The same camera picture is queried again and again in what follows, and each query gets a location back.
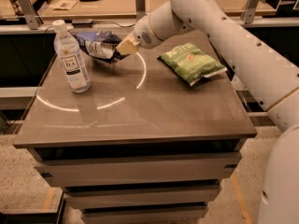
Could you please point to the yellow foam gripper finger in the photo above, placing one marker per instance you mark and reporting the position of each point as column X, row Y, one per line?
column 128, row 45

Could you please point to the left metal bracket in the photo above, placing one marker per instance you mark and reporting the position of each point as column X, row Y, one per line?
column 32, row 18

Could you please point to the tan card on desk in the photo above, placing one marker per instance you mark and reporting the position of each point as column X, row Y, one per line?
column 63, row 5

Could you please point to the middle metal bracket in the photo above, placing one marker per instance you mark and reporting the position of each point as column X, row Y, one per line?
column 140, row 8

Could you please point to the blue chip bag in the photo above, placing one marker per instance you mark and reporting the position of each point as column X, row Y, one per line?
column 102, row 46

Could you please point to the clear plastic tea bottle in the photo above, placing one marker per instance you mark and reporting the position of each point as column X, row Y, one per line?
column 68, row 52

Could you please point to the grey drawer cabinet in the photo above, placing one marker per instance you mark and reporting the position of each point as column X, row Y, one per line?
column 140, row 145

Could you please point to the green chip bag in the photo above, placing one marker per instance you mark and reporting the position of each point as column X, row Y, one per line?
column 191, row 64

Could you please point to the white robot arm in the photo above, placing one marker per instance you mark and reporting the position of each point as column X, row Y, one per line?
column 270, row 78

